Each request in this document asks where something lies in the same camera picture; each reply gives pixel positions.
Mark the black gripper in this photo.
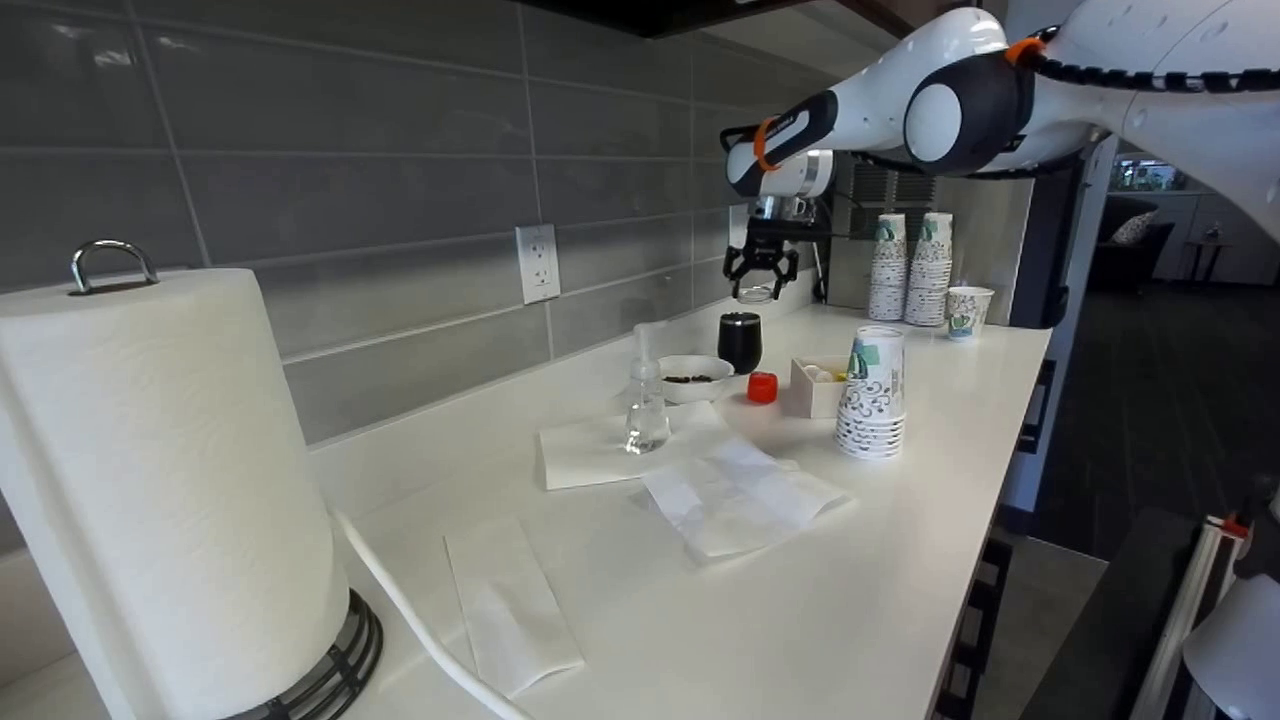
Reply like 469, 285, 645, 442
718, 182, 835, 302

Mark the black cup with steel rim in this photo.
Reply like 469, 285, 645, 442
716, 309, 763, 381

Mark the green print paper cup stack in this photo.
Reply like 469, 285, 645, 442
905, 207, 958, 330
865, 207, 912, 329

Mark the dotted paper cup stack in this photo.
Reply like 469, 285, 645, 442
830, 325, 912, 468

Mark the single green print paper cup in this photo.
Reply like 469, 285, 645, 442
940, 281, 1000, 344

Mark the small box of packets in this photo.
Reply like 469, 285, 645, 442
778, 354, 851, 424

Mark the white bowl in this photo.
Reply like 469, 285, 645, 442
656, 348, 738, 407

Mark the clear glass flask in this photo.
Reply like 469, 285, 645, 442
614, 318, 676, 461

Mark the clear plastic bag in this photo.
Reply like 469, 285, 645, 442
636, 432, 859, 567

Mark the flat white paper napkin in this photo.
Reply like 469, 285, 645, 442
532, 397, 731, 496

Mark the dark office chair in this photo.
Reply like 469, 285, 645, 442
1088, 201, 1168, 299

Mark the narrow folded white paper towel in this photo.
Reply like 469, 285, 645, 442
438, 515, 593, 704

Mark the white pole with red tip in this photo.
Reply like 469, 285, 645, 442
1128, 511, 1252, 720

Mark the metal paper towel holder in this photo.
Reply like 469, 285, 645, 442
63, 233, 389, 720

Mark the white lamp shade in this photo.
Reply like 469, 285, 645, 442
1175, 573, 1280, 720

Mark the white paper towel roll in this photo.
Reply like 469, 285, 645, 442
0, 262, 352, 720

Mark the white wall outlet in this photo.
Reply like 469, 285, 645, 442
512, 219, 563, 309

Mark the black cabinet handle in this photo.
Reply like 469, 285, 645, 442
1011, 354, 1059, 461
931, 529, 1018, 720

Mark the white cable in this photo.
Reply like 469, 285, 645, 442
332, 511, 532, 720

